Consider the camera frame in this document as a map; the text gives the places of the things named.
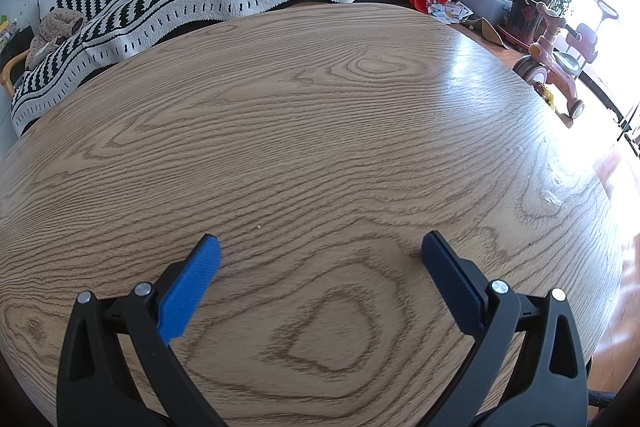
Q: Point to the beige knitted cloth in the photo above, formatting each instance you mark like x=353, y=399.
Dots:
x=52, y=34

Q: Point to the pink tricycle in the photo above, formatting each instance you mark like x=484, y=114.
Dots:
x=547, y=57

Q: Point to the yellow toy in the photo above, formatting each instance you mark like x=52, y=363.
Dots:
x=549, y=98

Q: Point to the pale storage box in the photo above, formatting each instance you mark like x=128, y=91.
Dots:
x=487, y=2

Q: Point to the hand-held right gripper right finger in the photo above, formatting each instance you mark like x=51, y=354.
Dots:
x=450, y=282

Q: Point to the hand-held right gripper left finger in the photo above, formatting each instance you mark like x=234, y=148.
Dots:
x=192, y=287

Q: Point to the pile of paper leaflets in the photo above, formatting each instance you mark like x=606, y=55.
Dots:
x=450, y=11

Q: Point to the cardboard piece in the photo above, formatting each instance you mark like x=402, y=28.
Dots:
x=485, y=32

